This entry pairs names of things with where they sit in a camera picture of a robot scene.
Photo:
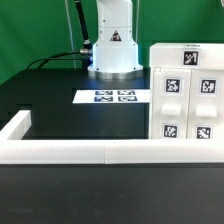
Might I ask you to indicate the white U-shaped obstacle fence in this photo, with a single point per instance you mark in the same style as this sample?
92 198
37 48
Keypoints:
14 149

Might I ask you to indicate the white cabinet body box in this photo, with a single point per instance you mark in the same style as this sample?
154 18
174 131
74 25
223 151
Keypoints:
186 104

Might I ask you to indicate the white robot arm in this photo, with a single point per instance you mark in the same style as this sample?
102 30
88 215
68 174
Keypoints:
115 53

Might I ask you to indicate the white base marker plate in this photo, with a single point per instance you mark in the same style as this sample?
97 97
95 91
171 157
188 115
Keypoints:
112 96

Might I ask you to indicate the white cabinet door panel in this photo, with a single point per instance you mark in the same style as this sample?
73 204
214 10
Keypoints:
169 103
206 105

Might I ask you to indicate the white cabinet top block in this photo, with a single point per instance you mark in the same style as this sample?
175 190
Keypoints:
208 56

